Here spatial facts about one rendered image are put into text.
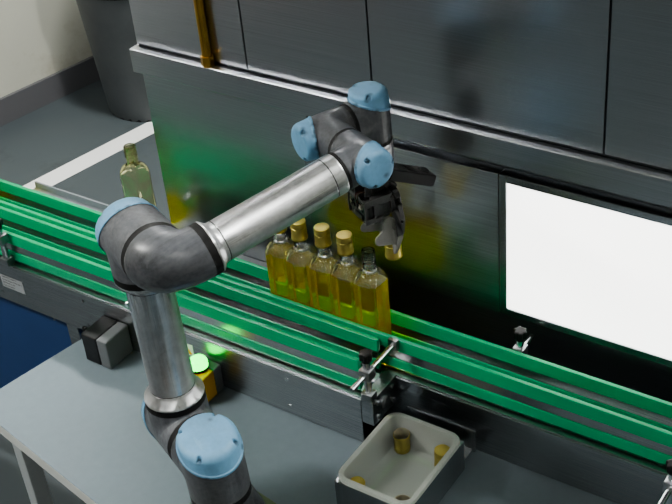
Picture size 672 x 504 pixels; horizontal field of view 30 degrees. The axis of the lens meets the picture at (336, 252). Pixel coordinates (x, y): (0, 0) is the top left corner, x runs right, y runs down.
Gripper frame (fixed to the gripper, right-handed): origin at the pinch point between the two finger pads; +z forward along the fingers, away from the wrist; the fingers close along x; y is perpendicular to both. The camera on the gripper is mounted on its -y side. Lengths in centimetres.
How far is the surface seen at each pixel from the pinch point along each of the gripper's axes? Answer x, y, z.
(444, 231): -1.9, -13.2, 4.2
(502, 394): 24.3, -8.6, 27.6
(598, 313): 28.2, -29.3, 14.1
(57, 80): -340, -13, 107
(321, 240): -14.9, 8.9, 4.4
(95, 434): -30, 63, 42
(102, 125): -303, -20, 116
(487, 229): 7.0, -17.9, 0.8
